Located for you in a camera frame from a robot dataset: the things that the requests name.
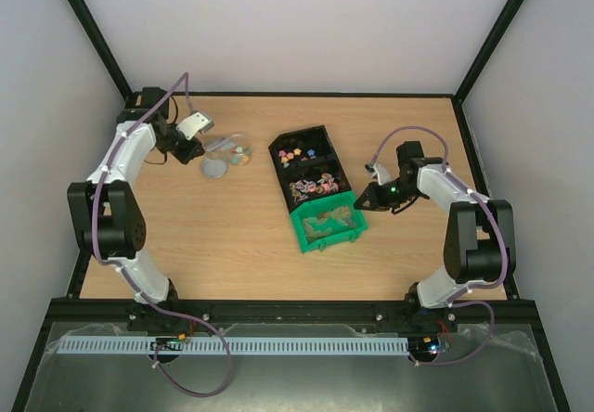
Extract metal scoop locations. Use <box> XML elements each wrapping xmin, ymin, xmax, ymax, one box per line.
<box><xmin>204</xmin><ymin>137</ymin><xmax>238</xmax><ymax>152</ymax></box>

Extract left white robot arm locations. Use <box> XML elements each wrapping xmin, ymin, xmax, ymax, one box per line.
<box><xmin>67</xmin><ymin>87</ymin><xmax>213</xmax><ymax>308</ymax></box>

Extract light blue slotted duct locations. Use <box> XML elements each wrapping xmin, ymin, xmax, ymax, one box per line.
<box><xmin>57</xmin><ymin>336</ymin><xmax>408</xmax><ymax>356</ymax></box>

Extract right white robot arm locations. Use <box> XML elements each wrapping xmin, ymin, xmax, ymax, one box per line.
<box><xmin>354</xmin><ymin>141</ymin><xmax>515</xmax><ymax>330</ymax></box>

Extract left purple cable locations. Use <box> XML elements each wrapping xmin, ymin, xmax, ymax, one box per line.
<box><xmin>92</xmin><ymin>71</ymin><xmax>233</xmax><ymax>397</ymax></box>

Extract clear plastic jar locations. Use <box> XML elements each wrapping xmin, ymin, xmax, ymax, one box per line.
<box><xmin>223</xmin><ymin>133</ymin><xmax>253</xmax><ymax>166</ymax></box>

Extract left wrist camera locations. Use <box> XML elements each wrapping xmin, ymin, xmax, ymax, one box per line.
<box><xmin>176</xmin><ymin>111</ymin><xmax>214</xmax><ymax>140</ymax></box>

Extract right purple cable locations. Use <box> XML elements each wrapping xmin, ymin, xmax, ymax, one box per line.
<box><xmin>370</xmin><ymin>126</ymin><xmax>508</xmax><ymax>367</ymax></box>

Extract purple cable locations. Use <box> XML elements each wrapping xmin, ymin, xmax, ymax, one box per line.
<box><xmin>92</xmin><ymin>71</ymin><xmax>233</xmax><ymax>397</ymax></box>
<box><xmin>370</xmin><ymin>126</ymin><xmax>508</xmax><ymax>367</ymax></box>

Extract round metal lid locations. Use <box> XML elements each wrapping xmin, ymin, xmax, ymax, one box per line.
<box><xmin>200</xmin><ymin>158</ymin><xmax>229</xmax><ymax>179</ymax></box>

